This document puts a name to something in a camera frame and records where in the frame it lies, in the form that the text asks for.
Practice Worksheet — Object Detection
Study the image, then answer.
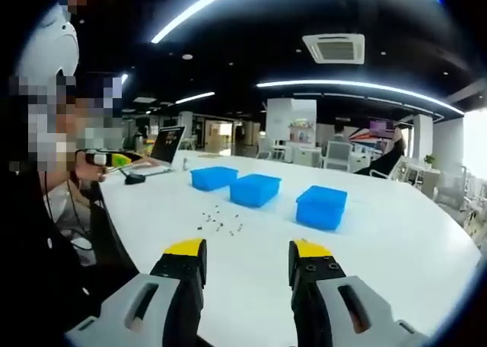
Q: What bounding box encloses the pile of black resistors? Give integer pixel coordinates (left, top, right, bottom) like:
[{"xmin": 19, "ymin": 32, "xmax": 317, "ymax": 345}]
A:
[{"xmin": 196, "ymin": 204, "xmax": 244, "ymax": 236}]

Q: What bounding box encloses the long curved ceiling light strip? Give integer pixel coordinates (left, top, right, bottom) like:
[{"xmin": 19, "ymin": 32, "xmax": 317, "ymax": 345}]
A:
[{"xmin": 151, "ymin": 0, "xmax": 442, "ymax": 44}]

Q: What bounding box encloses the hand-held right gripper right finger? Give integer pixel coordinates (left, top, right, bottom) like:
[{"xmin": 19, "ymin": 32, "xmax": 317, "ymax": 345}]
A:
[{"xmin": 288, "ymin": 239, "xmax": 430, "ymax": 347}]

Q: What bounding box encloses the white display shelf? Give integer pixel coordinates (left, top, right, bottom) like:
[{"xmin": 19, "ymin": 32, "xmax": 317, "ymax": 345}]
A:
[{"xmin": 266, "ymin": 98, "xmax": 317, "ymax": 150}]

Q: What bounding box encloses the pink wall monitor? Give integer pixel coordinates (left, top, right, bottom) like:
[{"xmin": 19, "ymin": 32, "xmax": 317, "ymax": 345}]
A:
[{"xmin": 368, "ymin": 119, "xmax": 395, "ymax": 133}]

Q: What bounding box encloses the grey office chair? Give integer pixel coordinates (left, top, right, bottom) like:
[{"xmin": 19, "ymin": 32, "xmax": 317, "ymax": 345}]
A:
[{"xmin": 433, "ymin": 164, "xmax": 487, "ymax": 218}]

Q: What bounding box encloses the short ceiling light strip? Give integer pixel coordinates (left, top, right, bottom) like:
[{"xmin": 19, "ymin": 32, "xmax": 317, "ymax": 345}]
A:
[{"xmin": 174, "ymin": 91, "xmax": 216, "ymax": 105}]

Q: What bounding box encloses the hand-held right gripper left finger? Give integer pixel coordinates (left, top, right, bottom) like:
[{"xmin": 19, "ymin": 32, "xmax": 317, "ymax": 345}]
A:
[{"xmin": 64, "ymin": 238, "xmax": 208, "ymax": 347}]

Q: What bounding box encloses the white laptop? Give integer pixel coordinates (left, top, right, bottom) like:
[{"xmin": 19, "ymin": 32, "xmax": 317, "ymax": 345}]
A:
[{"xmin": 131, "ymin": 125, "xmax": 187, "ymax": 177}]

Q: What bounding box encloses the person's left hand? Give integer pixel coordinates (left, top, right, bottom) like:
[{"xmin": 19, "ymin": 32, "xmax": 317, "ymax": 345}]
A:
[{"xmin": 74, "ymin": 148, "xmax": 107, "ymax": 183}]

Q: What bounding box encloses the white mesh office chair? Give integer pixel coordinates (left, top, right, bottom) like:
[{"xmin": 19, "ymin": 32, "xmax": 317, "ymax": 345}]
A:
[{"xmin": 323, "ymin": 140, "xmax": 353, "ymax": 170}]

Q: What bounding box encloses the person's black shirt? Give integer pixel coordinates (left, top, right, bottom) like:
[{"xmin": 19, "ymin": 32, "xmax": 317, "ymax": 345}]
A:
[{"xmin": 0, "ymin": 171, "xmax": 138, "ymax": 325}]

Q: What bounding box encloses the blue plastic bin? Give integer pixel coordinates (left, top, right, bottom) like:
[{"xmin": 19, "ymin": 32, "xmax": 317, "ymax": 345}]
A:
[
  {"xmin": 295, "ymin": 185, "xmax": 349, "ymax": 233},
  {"xmin": 229, "ymin": 173, "xmax": 283, "ymax": 209},
  {"xmin": 189, "ymin": 166, "xmax": 239, "ymax": 192}
]

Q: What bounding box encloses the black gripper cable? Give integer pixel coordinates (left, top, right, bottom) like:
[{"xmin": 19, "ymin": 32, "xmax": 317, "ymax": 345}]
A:
[{"xmin": 66, "ymin": 179, "xmax": 102, "ymax": 249}]

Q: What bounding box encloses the ceiling air conditioner vent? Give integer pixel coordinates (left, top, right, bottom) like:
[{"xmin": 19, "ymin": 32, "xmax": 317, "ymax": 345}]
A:
[{"xmin": 302, "ymin": 33, "xmax": 365, "ymax": 65}]

